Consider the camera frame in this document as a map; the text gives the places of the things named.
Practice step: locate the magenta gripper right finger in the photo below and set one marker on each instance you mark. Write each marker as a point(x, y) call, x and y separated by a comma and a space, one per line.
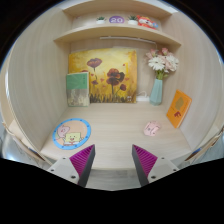
point(149, 167)

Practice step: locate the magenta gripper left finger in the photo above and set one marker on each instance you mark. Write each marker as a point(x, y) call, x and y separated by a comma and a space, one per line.
point(76, 168)

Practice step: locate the round cartoon mouse pad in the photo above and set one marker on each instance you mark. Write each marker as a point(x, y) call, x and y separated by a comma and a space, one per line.
point(71, 133)

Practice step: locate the pink computer mouse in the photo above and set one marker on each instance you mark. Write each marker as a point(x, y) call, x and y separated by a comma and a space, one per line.
point(152, 128)

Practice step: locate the white power adapter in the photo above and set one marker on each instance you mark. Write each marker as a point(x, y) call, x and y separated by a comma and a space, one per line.
point(142, 97)

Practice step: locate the teal vase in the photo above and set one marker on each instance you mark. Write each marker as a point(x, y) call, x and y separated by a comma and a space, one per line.
point(156, 93)

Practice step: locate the orange book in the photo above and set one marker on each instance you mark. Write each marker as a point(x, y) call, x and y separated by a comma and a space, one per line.
point(178, 108)

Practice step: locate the green book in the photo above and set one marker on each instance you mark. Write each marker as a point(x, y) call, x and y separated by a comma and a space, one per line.
point(77, 89)

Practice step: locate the yellow flower painting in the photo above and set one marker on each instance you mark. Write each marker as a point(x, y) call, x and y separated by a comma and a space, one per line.
point(112, 73)

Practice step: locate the pink white flower bouquet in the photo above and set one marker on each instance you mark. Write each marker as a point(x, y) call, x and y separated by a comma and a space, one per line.
point(162, 62)

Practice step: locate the white light bar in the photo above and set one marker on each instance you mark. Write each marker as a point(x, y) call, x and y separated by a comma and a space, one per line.
point(127, 38)

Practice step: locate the wooden shelf board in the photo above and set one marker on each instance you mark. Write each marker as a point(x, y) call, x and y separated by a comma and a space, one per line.
point(120, 30)

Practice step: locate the orange plush toy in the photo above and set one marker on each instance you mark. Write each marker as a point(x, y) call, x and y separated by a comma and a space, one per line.
point(146, 22)

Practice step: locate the small potted plant right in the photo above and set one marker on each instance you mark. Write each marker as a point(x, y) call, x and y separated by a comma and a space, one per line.
point(132, 20)

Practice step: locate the small potted plant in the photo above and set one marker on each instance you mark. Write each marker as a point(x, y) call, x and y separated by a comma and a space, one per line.
point(100, 20)
point(132, 20)

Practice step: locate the small potted plant left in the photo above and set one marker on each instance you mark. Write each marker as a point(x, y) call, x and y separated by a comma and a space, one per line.
point(100, 20)

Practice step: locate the purple round number sign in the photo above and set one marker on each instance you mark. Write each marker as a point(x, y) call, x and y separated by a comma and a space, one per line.
point(116, 19)

